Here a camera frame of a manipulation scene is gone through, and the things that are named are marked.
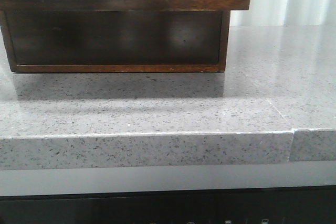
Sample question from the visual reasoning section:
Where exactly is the black appliance control panel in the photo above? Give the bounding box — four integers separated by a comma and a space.
1, 186, 335, 223

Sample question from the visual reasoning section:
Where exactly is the dark wooden drawer cabinet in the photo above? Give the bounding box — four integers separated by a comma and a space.
0, 9, 232, 73

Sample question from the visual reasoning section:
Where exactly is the white pleated curtain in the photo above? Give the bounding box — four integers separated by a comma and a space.
230, 0, 335, 26

